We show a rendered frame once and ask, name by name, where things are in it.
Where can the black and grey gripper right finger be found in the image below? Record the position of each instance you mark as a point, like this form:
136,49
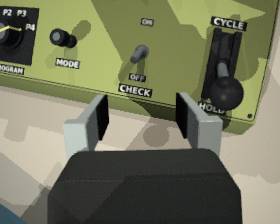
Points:
201,130

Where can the olive green control console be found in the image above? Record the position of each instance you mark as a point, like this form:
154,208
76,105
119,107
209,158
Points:
177,41

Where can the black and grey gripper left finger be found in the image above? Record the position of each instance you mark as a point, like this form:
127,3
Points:
83,133

